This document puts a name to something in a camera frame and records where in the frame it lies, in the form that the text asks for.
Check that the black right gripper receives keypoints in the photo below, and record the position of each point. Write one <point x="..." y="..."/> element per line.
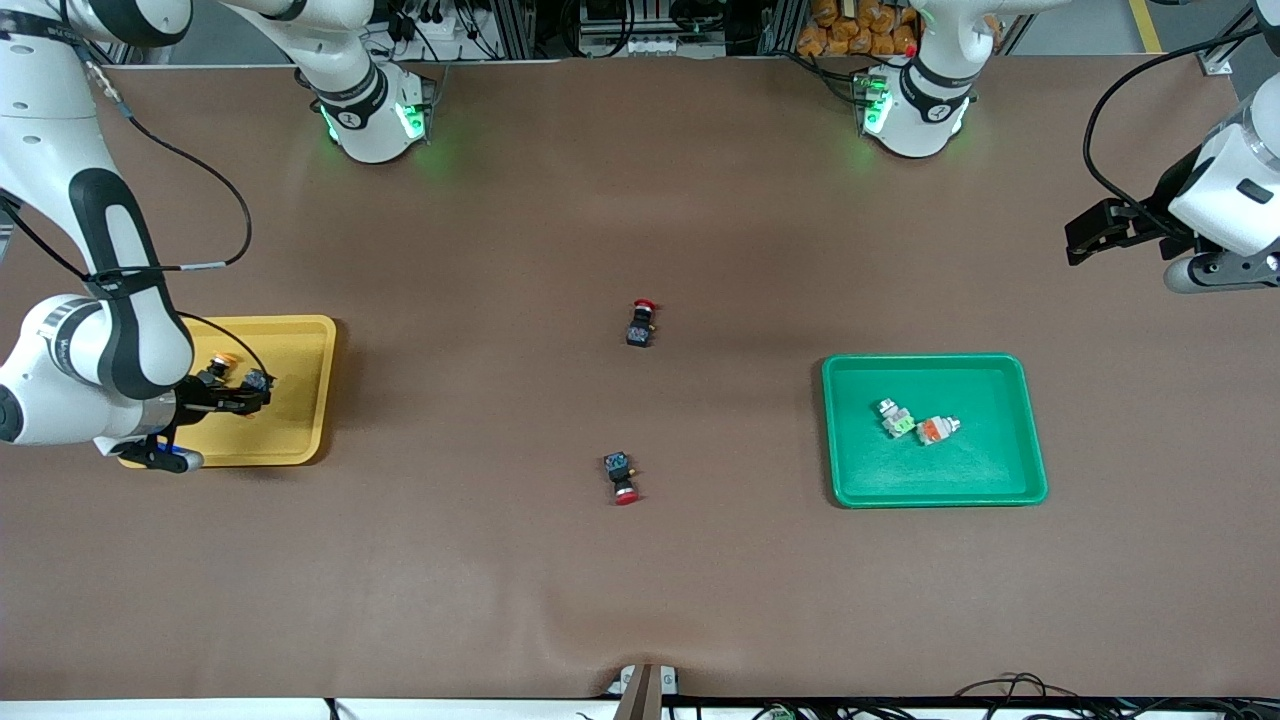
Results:
<point x="196" y="397"/>

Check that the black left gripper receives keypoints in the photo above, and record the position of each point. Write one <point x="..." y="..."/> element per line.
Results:
<point x="1143" y="217"/>

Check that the yellow capped black push button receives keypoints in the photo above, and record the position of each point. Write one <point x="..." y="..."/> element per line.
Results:
<point x="258" y="380"/>
<point x="222" y="362"/>

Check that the orange white push button switch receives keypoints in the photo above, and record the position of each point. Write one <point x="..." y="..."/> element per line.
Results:
<point x="935" y="431"/>

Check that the green white push button switch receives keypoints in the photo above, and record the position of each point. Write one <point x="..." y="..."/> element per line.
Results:
<point x="897" y="420"/>

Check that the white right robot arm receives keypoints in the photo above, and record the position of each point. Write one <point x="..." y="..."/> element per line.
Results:
<point x="60" y="340"/>

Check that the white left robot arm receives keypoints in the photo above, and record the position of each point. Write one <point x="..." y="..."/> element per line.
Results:
<point x="920" y="120"/>

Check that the yellow plastic tray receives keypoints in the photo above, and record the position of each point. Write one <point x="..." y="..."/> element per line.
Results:
<point x="300" y="420"/>

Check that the green plastic tray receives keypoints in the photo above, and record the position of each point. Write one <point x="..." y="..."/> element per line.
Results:
<point x="930" y="475"/>

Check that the bag of orange objects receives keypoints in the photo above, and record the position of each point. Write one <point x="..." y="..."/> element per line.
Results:
<point x="850" y="30"/>

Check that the red capped black push button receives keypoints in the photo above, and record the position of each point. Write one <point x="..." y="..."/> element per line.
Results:
<point x="640" y="332"/>
<point x="620" y="470"/>

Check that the white power strip with plugs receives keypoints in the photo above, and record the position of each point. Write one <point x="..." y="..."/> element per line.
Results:
<point x="440" y="28"/>

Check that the brown table mat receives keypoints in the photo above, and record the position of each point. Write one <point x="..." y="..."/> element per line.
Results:
<point x="640" y="580"/>

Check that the long white power strip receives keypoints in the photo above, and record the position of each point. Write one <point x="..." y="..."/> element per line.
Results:
<point x="650" y="46"/>

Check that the metal table edge clamp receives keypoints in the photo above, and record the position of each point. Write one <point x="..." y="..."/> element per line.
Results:
<point x="645" y="690"/>

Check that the green terminal connector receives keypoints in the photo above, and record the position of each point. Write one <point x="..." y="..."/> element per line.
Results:
<point x="778" y="714"/>

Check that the aluminium frame post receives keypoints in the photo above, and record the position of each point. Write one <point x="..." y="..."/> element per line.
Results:
<point x="1216" y="64"/>

